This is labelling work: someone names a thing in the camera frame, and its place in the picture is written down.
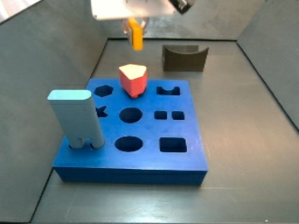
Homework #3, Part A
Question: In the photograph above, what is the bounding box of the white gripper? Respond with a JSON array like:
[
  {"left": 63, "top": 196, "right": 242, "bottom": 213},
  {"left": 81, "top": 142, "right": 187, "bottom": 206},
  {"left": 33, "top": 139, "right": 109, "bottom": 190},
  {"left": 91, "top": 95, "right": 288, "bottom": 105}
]
[{"left": 90, "top": 0, "right": 195, "bottom": 39}]

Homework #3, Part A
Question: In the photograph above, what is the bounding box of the yellow double-square peg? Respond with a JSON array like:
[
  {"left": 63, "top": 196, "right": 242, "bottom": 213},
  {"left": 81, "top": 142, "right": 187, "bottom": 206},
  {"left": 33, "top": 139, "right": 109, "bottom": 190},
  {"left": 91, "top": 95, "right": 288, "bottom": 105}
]
[{"left": 129, "top": 17, "right": 143, "bottom": 51}]

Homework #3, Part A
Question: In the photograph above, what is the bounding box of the blue shape-sorting board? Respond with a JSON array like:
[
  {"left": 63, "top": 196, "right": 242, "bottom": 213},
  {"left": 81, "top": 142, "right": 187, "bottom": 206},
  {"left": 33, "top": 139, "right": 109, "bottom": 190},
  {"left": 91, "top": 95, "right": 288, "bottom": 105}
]
[{"left": 53, "top": 79, "right": 209, "bottom": 186}]

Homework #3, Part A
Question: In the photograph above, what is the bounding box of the black curved holder stand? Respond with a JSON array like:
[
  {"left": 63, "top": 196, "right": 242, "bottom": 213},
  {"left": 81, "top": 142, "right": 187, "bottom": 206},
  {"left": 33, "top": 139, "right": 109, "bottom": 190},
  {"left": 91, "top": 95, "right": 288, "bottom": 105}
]
[{"left": 163, "top": 45, "right": 210, "bottom": 72}]

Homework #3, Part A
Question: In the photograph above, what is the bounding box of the red pentagon peg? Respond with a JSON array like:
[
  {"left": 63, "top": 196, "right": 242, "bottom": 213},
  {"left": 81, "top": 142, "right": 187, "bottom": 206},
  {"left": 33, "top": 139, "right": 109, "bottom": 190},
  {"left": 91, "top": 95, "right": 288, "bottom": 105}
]
[{"left": 119, "top": 64, "right": 147, "bottom": 98}]

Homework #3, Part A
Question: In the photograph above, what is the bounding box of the light blue tall peg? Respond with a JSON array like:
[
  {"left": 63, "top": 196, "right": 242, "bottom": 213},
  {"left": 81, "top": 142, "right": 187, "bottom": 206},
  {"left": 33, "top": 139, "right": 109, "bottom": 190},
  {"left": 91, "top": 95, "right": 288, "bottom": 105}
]
[{"left": 47, "top": 89, "right": 105, "bottom": 149}]

